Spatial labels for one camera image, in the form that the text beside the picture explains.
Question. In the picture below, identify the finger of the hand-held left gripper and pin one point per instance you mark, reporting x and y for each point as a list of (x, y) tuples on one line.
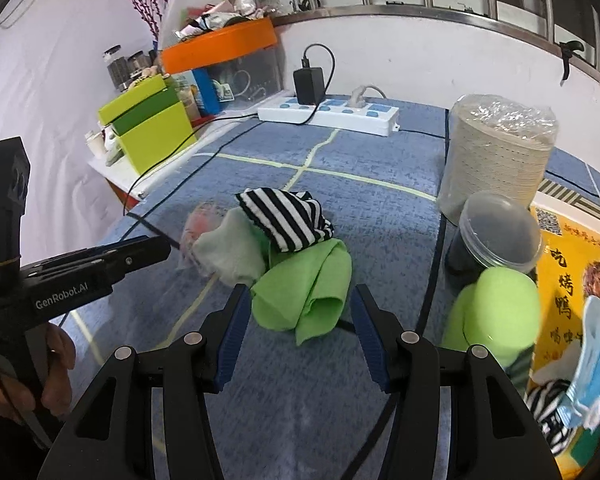
[(140, 252)]

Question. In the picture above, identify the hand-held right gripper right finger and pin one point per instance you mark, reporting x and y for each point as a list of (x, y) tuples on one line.
[(370, 345)]

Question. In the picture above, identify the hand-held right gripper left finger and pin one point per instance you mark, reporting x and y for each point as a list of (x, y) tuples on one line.
[(230, 340)]

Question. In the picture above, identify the green cloth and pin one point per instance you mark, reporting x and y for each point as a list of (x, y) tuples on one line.
[(305, 290)]

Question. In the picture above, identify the small striped sock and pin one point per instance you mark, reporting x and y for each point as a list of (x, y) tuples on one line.
[(545, 405)]

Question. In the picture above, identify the yellow printed box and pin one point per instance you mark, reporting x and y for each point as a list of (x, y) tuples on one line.
[(560, 280)]

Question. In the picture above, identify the person's left hand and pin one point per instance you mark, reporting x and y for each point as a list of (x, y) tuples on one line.
[(57, 360)]

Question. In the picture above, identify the pink clear plastic packet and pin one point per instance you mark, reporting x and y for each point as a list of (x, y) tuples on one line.
[(200, 225)]

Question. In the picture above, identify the pale grey sock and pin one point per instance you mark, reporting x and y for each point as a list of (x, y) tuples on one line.
[(230, 250)]

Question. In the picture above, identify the blue checked blanket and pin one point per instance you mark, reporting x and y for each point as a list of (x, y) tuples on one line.
[(290, 410)]

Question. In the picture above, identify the small white bottle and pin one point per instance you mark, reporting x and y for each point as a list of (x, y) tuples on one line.
[(96, 144)]

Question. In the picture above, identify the lime green box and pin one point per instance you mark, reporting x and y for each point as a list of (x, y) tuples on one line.
[(150, 140)]

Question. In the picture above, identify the green plastic jar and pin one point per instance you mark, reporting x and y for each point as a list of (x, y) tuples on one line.
[(495, 310)]

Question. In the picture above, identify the large striped sock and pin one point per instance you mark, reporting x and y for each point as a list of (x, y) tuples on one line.
[(285, 220)]

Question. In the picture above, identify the brown bottle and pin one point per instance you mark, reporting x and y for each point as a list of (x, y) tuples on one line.
[(187, 102)]

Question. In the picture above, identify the dark lidded plastic cup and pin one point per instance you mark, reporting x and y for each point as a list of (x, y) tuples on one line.
[(500, 235)]

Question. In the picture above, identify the blue carton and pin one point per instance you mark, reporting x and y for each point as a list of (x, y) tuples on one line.
[(205, 90)]

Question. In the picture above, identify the glass spice jar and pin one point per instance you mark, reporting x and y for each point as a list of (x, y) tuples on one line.
[(115, 67), (139, 64)]

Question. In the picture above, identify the wrapped stack of paper cups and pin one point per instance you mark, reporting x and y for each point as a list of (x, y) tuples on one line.
[(490, 160)]

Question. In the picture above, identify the orange-lid clear storage box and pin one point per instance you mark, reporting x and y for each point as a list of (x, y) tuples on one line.
[(220, 42)]

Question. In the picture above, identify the white power strip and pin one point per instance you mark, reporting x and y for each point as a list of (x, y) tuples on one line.
[(330, 117)]

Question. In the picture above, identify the black charger adapter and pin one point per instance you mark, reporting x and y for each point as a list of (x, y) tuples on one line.
[(308, 85)]

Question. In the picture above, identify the clutter of packets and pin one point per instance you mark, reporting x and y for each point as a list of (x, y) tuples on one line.
[(210, 20)]

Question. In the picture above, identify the white plug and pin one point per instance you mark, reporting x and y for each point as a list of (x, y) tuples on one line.
[(358, 97)]

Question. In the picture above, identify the purple flower branches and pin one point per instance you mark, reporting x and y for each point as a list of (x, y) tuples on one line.
[(145, 0)]

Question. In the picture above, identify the metal window grille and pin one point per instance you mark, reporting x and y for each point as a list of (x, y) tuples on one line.
[(430, 10)]

